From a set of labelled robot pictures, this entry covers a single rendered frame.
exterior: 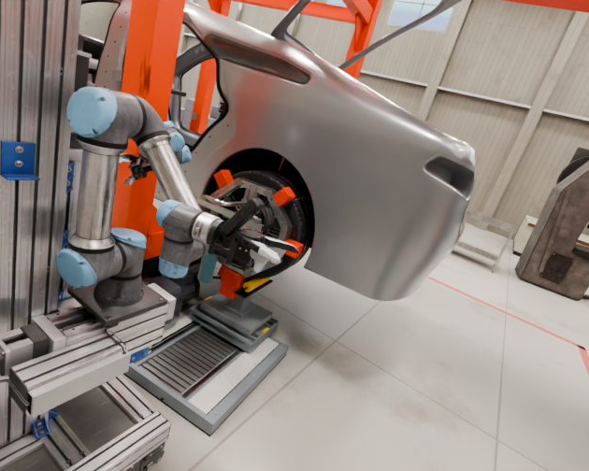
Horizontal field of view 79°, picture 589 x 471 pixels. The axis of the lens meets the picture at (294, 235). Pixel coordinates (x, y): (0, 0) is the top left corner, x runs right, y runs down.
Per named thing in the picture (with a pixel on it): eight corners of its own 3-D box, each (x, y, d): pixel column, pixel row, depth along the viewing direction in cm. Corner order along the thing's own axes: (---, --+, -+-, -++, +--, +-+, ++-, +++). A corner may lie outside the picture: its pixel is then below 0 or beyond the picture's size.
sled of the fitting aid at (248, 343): (276, 331, 255) (279, 320, 252) (249, 354, 223) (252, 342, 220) (221, 300, 271) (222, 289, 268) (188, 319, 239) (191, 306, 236)
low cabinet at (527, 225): (583, 267, 907) (600, 239, 883) (599, 288, 732) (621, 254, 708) (512, 241, 982) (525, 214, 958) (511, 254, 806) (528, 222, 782)
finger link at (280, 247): (289, 264, 94) (256, 257, 90) (295, 244, 92) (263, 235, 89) (293, 269, 91) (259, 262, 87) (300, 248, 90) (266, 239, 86)
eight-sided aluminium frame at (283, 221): (275, 285, 210) (301, 199, 193) (270, 289, 204) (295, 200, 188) (204, 249, 229) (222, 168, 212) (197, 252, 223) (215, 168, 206)
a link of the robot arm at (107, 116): (123, 280, 110) (150, 99, 93) (82, 299, 96) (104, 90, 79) (93, 265, 113) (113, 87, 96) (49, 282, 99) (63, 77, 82)
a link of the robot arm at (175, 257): (199, 269, 100) (208, 235, 97) (175, 283, 90) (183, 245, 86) (176, 260, 102) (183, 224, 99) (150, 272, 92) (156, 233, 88)
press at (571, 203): (507, 277, 609) (584, 129, 531) (511, 264, 707) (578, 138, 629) (596, 315, 546) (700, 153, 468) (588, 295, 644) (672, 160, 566)
